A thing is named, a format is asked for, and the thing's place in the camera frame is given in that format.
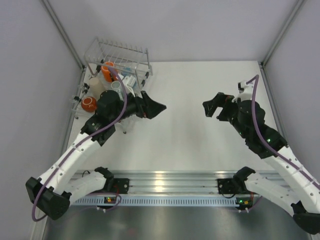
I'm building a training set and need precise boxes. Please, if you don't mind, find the grey green speckled mug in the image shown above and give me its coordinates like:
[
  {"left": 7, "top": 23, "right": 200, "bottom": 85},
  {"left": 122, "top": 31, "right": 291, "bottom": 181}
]
[{"left": 110, "top": 81, "right": 123, "bottom": 93}]

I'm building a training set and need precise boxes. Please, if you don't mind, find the blue mug white interior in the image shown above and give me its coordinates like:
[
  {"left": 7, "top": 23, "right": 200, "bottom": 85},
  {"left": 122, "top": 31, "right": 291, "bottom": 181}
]
[{"left": 121, "top": 67, "right": 132, "bottom": 77}]

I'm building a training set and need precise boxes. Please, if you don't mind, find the orange mug black handle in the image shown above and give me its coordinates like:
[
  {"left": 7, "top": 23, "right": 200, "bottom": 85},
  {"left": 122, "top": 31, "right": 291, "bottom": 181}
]
[{"left": 100, "top": 61, "right": 117, "bottom": 83}]

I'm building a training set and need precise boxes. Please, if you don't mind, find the beige handleless cup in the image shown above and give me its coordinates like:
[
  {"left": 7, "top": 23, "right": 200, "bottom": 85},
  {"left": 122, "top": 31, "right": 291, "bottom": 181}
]
[{"left": 88, "top": 77, "right": 106, "bottom": 99}]

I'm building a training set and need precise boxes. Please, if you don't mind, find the brown mug black interior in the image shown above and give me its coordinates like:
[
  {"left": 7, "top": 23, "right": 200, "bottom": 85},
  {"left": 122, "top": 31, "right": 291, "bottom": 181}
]
[{"left": 80, "top": 96, "right": 97, "bottom": 113}]

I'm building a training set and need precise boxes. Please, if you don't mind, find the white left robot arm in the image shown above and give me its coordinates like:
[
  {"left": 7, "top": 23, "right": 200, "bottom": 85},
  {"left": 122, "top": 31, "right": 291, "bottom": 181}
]
[{"left": 25, "top": 90, "right": 167, "bottom": 222}]

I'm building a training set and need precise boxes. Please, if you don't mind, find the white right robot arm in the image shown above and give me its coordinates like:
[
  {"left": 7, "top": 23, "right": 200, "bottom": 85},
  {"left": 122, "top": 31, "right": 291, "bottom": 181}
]
[{"left": 202, "top": 92, "right": 320, "bottom": 235}]

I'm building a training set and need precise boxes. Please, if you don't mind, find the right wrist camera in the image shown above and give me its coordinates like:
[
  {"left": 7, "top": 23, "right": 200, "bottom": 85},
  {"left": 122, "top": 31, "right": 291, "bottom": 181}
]
[{"left": 232, "top": 80, "right": 255, "bottom": 103}]

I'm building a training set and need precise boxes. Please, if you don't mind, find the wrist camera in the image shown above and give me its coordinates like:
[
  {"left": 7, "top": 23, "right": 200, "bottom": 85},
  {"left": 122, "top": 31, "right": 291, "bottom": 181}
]
[
  {"left": 122, "top": 75, "right": 137, "bottom": 97},
  {"left": 232, "top": 80, "right": 255, "bottom": 103}
]

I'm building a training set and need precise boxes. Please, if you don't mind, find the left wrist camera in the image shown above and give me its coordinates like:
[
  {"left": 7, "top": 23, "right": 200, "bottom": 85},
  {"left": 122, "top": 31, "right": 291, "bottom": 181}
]
[{"left": 122, "top": 75, "right": 137, "bottom": 97}]

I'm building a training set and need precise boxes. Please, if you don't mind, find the silver wire dish rack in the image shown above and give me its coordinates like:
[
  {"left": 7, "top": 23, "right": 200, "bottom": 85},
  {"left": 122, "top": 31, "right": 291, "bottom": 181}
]
[{"left": 71, "top": 37, "right": 153, "bottom": 121}]

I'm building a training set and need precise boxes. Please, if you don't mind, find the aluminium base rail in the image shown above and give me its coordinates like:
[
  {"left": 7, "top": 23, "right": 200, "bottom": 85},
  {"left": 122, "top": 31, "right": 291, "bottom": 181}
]
[{"left": 72, "top": 170, "right": 288, "bottom": 196}]

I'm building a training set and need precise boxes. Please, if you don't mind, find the perforated grey cable duct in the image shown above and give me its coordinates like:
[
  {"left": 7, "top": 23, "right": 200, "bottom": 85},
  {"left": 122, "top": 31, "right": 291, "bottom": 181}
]
[{"left": 73, "top": 195, "right": 253, "bottom": 207}]

